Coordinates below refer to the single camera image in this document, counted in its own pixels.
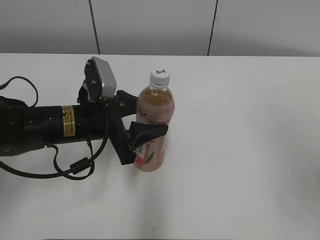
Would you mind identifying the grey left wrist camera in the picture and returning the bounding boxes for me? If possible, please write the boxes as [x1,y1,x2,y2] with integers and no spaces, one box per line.
[82,56,117,103]

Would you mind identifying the pink label tea bottle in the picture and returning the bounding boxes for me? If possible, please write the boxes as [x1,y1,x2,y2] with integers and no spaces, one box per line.
[134,82,176,173]

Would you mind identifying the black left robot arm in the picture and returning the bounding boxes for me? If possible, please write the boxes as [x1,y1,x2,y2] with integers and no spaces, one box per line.
[0,88,168,165]

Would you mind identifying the white bottle cap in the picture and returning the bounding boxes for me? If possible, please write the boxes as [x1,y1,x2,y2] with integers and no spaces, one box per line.
[149,68,171,86]

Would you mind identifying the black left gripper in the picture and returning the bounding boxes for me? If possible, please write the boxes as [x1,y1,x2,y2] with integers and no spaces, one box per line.
[77,86,168,165]

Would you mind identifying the black left camera cable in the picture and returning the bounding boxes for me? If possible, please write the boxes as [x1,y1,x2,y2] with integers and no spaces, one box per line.
[0,76,112,181]

